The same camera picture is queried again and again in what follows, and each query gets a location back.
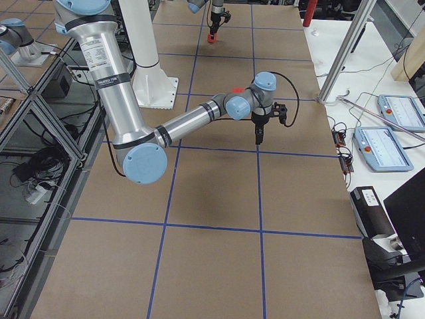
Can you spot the brown paper table mat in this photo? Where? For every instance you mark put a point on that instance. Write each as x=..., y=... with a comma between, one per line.
x=232, y=230

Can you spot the teach pendant farther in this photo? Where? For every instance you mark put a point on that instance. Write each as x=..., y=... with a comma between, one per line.
x=402, y=111

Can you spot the small circuit board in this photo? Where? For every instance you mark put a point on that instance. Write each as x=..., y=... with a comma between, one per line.
x=339, y=137

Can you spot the white pedestal column with base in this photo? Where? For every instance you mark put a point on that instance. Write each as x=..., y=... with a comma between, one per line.
x=152, y=87

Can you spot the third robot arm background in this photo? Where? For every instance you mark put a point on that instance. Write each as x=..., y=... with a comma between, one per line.
x=20, y=46

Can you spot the red cylinder object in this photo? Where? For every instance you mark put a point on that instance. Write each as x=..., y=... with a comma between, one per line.
x=309, y=13

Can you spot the aluminium frame post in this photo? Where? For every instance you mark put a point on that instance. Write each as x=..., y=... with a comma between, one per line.
x=359, y=21

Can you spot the aluminium frame side table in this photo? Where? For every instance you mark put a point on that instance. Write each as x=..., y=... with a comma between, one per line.
x=49, y=139

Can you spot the teach pendant nearer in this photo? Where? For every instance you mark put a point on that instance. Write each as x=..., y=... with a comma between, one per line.
x=381, y=150

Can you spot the black box with label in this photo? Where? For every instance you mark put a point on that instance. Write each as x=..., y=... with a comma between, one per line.
x=369, y=213

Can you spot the black monitor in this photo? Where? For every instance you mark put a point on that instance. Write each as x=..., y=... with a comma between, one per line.
x=405, y=208

